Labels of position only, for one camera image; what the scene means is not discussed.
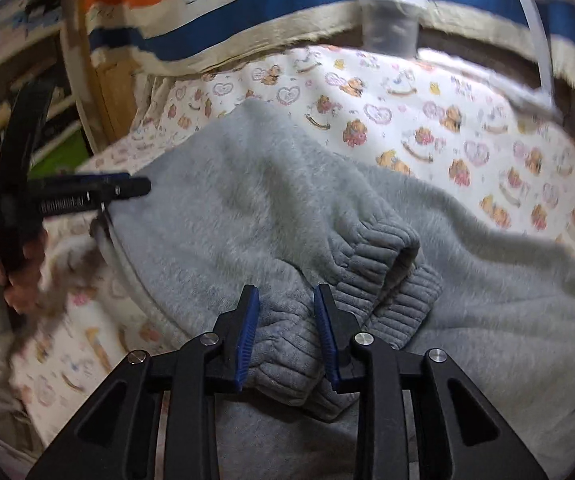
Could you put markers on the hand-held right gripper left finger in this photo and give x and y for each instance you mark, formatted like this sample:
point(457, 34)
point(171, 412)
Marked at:
point(247, 335)

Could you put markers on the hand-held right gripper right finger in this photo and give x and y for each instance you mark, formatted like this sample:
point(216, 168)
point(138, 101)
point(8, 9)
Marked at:
point(326, 335)

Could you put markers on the printed bed sheet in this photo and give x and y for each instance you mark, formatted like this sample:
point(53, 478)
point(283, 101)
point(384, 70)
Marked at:
point(417, 110)

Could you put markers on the wooden bed frame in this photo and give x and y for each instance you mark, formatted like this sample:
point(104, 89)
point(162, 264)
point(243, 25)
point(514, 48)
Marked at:
point(79, 60)

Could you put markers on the grey fleece pants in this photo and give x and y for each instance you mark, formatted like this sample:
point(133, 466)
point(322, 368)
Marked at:
point(267, 185)

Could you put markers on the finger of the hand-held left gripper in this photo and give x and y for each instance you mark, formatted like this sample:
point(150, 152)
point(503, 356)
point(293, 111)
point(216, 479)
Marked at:
point(127, 186)

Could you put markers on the striped cream blanket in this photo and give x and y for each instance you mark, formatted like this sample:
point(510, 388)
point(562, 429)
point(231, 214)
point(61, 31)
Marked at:
point(267, 0)

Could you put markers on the clear plastic container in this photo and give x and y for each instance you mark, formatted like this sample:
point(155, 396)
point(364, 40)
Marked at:
point(390, 20)

